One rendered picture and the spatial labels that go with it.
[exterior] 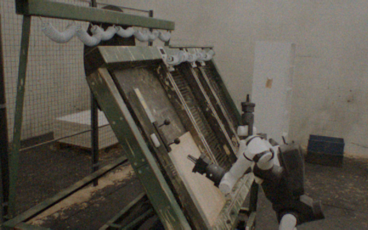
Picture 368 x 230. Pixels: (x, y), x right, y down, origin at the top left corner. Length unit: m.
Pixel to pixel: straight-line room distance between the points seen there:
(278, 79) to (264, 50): 0.53
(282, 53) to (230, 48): 1.95
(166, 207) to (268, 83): 4.52
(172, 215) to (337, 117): 5.92
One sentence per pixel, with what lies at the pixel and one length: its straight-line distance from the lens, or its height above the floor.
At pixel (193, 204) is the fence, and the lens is 2.18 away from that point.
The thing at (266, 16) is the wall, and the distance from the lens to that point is 7.67.
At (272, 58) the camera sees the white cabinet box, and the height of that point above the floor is 1.78.
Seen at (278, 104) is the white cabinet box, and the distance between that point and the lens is 6.22.
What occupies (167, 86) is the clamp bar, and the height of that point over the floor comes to 1.68.
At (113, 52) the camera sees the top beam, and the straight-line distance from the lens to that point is 2.03.
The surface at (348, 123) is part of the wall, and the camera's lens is 7.57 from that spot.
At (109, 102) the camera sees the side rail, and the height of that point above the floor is 1.66.
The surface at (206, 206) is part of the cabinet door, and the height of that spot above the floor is 0.98.
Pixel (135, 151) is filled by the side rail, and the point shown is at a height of 1.42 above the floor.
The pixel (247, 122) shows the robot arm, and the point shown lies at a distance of 2.53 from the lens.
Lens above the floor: 1.99
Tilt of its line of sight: 12 degrees down
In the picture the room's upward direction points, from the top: 2 degrees clockwise
